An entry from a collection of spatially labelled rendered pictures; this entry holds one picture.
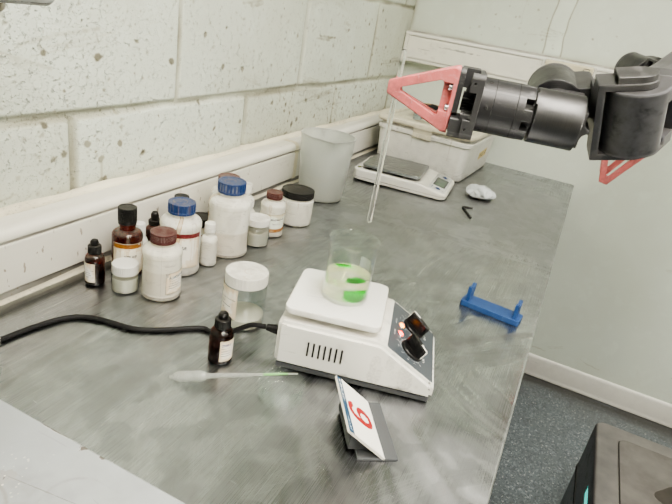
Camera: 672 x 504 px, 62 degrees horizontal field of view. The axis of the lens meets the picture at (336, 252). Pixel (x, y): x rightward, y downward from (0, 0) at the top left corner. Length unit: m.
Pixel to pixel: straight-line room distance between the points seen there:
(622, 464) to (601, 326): 0.86
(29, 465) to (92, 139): 0.50
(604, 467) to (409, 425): 0.80
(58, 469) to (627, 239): 1.86
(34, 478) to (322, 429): 0.28
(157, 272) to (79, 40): 0.33
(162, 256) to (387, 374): 0.35
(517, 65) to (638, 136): 1.38
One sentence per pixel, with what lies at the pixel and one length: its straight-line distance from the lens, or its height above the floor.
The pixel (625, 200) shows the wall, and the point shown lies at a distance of 2.08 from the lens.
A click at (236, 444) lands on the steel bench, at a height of 0.75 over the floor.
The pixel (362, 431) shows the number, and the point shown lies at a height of 0.78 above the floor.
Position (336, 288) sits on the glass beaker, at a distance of 0.69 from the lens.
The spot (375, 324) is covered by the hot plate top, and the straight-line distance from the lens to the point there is 0.68.
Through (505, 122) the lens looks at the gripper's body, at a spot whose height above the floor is 1.09.
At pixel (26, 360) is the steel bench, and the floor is 0.75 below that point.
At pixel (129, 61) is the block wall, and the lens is 0.96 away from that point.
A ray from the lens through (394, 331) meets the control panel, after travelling 0.72.
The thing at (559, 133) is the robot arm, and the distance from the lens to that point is 0.62.
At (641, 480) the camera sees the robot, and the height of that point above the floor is 0.36.
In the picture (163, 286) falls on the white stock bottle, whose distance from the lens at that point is 0.83.
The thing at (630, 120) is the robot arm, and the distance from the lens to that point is 0.63.
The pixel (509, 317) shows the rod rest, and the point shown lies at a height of 0.76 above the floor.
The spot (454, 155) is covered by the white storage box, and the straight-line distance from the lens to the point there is 1.69.
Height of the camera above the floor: 1.18
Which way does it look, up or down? 24 degrees down
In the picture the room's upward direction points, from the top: 10 degrees clockwise
